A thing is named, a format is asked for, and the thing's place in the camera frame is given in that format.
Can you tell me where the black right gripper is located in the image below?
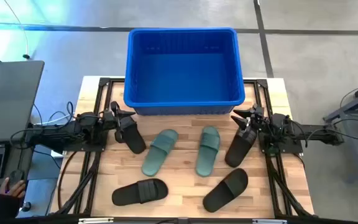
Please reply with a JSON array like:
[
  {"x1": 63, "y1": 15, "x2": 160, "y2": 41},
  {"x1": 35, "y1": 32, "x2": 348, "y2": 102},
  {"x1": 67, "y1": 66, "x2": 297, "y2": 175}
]
[{"x1": 231, "y1": 104, "x2": 265, "y2": 134}]

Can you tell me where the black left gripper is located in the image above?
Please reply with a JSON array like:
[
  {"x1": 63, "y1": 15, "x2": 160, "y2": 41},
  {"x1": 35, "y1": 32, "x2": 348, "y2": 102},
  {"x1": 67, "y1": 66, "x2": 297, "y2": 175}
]
[{"x1": 100, "y1": 109, "x2": 136, "y2": 131}]

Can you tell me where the black slide sandal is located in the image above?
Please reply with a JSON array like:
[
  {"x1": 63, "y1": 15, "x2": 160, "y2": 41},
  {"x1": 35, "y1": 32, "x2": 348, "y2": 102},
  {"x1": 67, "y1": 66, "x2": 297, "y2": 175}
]
[
  {"x1": 114, "y1": 116, "x2": 147, "y2": 155},
  {"x1": 202, "y1": 168, "x2": 249, "y2": 213},
  {"x1": 224, "y1": 126, "x2": 258, "y2": 168},
  {"x1": 111, "y1": 178, "x2": 169, "y2": 207}
]

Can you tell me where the green slide sandal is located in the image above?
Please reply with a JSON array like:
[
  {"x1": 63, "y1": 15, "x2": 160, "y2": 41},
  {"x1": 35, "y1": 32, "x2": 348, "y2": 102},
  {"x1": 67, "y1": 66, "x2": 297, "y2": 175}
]
[
  {"x1": 195, "y1": 126, "x2": 221, "y2": 177},
  {"x1": 141, "y1": 129, "x2": 179, "y2": 177}
]

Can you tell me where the blue plastic bin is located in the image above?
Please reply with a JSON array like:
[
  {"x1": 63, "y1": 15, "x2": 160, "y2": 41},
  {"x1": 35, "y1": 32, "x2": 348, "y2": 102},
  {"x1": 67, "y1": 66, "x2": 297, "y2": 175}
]
[{"x1": 123, "y1": 27, "x2": 246, "y2": 116}]

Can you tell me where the dark grey desk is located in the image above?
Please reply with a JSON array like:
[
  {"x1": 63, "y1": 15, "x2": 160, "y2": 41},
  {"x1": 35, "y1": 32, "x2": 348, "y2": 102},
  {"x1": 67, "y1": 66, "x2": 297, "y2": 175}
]
[{"x1": 0, "y1": 136, "x2": 37, "y2": 224}]

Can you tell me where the blue-grey metal cart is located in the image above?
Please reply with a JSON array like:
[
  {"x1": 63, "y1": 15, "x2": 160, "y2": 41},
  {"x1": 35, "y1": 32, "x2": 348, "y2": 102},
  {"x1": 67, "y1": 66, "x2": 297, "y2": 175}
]
[{"x1": 323, "y1": 77, "x2": 358, "y2": 184}]

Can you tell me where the black computer mouse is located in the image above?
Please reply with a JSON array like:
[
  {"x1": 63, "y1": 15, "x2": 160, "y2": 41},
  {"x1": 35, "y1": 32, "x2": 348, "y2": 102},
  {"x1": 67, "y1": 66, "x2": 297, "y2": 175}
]
[{"x1": 9, "y1": 169, "x2": 25, "y2": 187}]

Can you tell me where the person's hand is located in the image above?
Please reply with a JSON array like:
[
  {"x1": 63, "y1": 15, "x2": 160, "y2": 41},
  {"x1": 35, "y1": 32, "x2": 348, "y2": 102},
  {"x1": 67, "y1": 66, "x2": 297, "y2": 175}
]
[{"x1": 0, "y1": 177, "x2": 27, "y2": 200}]

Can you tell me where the black aluminium table frame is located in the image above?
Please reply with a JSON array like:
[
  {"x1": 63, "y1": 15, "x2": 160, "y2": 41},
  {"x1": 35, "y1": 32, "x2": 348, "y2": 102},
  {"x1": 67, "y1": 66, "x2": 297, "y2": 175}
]
[{"x1": 48, "y1": 77, "x2": 316, "y2": 224}]

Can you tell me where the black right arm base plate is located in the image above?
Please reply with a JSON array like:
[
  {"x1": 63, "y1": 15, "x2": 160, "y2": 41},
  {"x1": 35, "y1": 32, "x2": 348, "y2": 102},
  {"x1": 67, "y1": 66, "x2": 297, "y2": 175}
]
[{"x1": 259, "y1": 130, "x2": 304, "y2": 156}]

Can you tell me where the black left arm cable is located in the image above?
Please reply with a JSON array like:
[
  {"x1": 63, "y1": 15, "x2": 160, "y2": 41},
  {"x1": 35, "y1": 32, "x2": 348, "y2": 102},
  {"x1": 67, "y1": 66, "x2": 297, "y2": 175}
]
[{"x1": 32, "y1": 101, "x2": 76, "y2": 127}]

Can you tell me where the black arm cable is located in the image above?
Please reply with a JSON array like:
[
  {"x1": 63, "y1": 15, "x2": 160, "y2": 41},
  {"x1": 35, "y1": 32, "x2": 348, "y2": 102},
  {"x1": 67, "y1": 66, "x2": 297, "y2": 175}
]
[
  {"x1": 32, "y1": 101, "x2": 76, "y2": 127},
  {"x1": 303, "y1": 118, "x2": 358, "y2": 142}
]

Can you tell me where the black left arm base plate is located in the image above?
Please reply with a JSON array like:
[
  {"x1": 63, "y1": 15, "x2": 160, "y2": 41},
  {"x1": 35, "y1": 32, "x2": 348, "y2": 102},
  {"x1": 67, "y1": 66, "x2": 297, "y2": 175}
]
[{"x1": 61, "y1": 139, "x2": 108, "y2": 153}]

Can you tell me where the black cable bundle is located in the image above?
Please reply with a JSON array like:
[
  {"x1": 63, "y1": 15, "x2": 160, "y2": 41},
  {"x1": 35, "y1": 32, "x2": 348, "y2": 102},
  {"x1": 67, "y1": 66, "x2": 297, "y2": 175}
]
[
  {"x1": 267, "y1": 155, "x2": 311, "y2": 217},
  {"x1": 53, "y1": 152, "x2": 101, "y2": 216}
]

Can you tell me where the silver metal bracket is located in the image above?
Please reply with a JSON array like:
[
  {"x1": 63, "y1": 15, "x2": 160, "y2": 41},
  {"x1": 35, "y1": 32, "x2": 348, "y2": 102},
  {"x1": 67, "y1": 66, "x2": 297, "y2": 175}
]
[
  {"x1": 252, "y1": 219, "x2": 288, "y2": 224},
  {"x1": 78, "y1": 217, "x2": 114, "y2": 224}
]

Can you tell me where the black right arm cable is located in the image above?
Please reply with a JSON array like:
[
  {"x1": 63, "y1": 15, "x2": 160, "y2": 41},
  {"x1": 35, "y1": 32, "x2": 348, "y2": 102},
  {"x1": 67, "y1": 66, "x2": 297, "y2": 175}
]
[{"x1": 303, "y1": 118, "x2": 358, "y2": 142}]

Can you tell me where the thin white floor cable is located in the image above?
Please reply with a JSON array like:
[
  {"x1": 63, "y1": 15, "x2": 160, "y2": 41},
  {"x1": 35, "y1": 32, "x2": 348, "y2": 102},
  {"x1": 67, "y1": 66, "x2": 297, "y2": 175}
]
[{"x1": 3, "y1": 0, "x2": 30, "y2": 60}]

